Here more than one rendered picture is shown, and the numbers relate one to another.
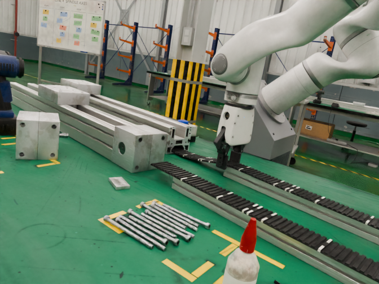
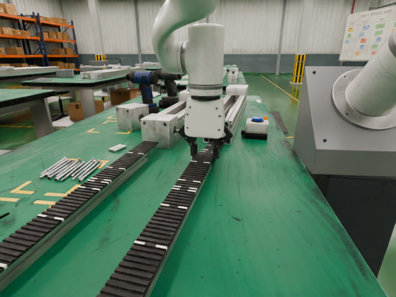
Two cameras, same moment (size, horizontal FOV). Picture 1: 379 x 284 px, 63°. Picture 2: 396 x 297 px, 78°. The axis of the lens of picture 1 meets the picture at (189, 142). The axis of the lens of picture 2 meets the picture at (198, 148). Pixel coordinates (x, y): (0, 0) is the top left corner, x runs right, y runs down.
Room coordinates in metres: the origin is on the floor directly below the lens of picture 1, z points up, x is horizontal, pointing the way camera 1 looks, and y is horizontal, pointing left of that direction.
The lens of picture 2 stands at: (0.50, -0.66, 1.07)
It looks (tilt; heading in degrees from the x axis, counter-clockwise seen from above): 21 degrees down; 62
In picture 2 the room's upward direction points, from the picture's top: straight up
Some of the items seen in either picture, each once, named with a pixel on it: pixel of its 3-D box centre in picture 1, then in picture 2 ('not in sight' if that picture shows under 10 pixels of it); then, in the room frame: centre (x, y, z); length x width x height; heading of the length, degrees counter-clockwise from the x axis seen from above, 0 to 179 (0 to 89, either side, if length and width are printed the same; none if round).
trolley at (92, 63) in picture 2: not in sight; (104, 81); (1.30, 5.53, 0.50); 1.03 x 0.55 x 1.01; 60
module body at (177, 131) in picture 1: (109, 112); (231, 109); (1.20, 0.33, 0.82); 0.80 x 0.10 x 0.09; 48
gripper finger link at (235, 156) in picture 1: (238, 153); (220, 149); (0.84, -0.14, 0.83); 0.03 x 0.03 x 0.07; 48
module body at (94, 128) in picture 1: (62, 112); (194, 107); (1.06, 0.46, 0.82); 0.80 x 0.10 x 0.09; 48
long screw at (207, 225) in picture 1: (185, 214); (90, 171); (0.52, -0.01, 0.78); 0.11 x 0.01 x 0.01; 57
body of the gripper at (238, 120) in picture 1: (236, 121); (205, 114); (0.81, -0.11, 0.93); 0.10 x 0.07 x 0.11; 138
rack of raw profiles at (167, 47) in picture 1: (125, 53); not in sight; (11.10, 2.71, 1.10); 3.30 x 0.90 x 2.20; 55
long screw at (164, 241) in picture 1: (141, 229); (59, 167); (0.45, 0.05, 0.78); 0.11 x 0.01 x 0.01; 56
